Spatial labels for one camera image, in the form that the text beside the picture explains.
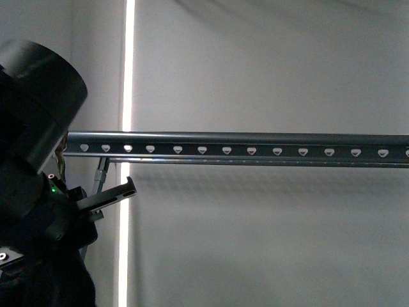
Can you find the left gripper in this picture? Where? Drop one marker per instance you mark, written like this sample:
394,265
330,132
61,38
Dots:
62,219

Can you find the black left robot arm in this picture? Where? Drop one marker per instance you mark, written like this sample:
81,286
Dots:
41,93

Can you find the grey rack frame post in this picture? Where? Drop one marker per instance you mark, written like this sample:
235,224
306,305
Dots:
100,175

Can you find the perforated metal hanging rail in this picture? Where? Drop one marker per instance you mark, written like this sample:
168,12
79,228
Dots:
243,148

